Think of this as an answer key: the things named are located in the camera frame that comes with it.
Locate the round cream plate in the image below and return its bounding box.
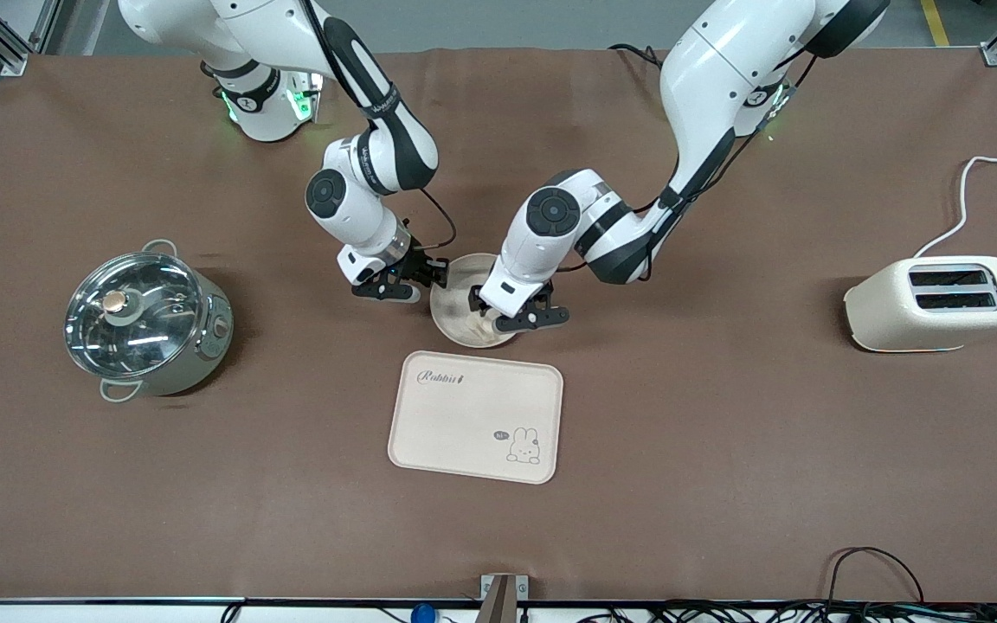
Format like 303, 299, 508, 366
429, 253, 521, 350

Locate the cream rabbit print tray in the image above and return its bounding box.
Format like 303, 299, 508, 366
387, 350, 564, 485

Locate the pale green electric pot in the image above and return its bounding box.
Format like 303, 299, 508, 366
64, 240, 235, 403

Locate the brown table cloth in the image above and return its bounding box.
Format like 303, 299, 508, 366
0, 45, 997, 604

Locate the glass pot lid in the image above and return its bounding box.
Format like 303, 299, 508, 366
64, 251, 205, 380

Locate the cream two-slot toaster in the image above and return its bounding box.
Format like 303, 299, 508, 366
844, 255, 997, 353

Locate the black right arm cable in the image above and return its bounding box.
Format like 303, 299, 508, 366
412, 186, 458, 254

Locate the black left base cable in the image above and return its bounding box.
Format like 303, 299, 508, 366
608, 43, 669, 70

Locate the metal table edge bracket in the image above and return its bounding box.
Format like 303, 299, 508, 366
480, 574, 529, 623

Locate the black cable bundle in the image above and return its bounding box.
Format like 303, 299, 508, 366
575, 599, 997, 623

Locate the black looped cable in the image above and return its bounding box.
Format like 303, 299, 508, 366
826, 546, 925, 608

